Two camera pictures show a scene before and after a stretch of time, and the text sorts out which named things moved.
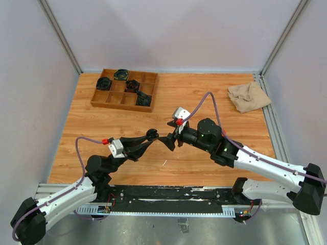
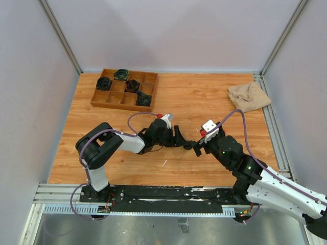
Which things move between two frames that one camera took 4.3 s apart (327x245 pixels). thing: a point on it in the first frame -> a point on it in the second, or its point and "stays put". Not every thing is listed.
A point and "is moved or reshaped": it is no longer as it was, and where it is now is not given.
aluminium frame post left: [62, 37] stays put
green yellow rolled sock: [121, 74] stays put
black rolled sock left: [103, 83] stays put
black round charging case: [152, 134] is moved or reshaped
